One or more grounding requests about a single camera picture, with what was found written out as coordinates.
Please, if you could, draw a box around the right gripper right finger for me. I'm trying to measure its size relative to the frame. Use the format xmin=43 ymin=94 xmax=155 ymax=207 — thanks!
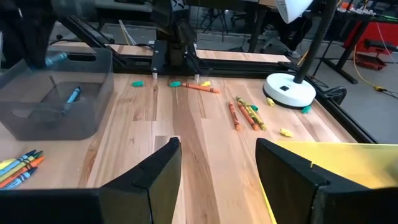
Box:
xmin=255 ymin=138 xmax=371 ymax=224

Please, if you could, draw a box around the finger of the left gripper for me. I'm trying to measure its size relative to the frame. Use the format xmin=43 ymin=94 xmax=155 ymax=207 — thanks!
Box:
xmin=29 ymin=42 xmax=52 ymax=70
xmin=4 ymin=42 xmax=30 ymax=68

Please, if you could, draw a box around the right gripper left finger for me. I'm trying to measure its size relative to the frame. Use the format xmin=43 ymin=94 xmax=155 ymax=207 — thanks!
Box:
xmin=99 ymin=137 xmax=183 ymax=224

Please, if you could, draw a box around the yellow translucent bin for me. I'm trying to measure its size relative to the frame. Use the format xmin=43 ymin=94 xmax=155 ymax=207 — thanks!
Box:
xmin=257 ymin=141 xmax=398 ymax=224

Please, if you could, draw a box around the yellow-green crayon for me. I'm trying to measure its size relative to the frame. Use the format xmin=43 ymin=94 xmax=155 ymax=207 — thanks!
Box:
xmin=235 ymin=95 xmax=267 ymax=131
xmin=0 ymin=154 xmax=35 ymax=184

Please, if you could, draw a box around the grey translucent bin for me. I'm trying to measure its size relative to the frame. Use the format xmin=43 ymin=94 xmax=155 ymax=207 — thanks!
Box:
xmin=0 ymin=46 xmax=114 ymax=141

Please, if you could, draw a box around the white gooseneck desk lamp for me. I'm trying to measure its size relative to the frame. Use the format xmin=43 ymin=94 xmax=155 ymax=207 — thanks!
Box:
xmin=262 ymin=0 xmax=340 ymax=110

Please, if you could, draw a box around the black desk leg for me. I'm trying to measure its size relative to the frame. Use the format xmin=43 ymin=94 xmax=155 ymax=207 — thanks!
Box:
xmin=320 ymin=18 xmax=374 ymax=85

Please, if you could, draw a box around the red floor device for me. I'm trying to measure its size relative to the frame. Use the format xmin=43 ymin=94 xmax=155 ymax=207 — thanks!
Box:
xmin=355 ymin=53 xmax=388 ymax=71

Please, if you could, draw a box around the black table leg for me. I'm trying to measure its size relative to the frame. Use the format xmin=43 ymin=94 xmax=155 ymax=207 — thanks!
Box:
xmin=248 ymin=6 xmax=268 ymax=53

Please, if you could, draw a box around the red cabinet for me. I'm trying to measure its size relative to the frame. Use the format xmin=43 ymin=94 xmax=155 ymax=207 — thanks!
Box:
xmin=343 ymin=21 xmax=398 ymax=56

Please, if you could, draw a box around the long black frame rail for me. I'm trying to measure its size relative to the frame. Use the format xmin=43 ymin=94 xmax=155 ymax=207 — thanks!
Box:
xmin=279 ymin=60 xmax=379 ymax=144

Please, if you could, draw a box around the black clamp handle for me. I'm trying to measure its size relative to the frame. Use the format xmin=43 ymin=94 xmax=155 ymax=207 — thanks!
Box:
xmin=323 ymin=86 xmax=348 ymax=106

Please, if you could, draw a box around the yellow floor cable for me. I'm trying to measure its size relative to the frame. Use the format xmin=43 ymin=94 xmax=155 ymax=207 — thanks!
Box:
xmin=352 ymin=45 xmax=388 ymax=93

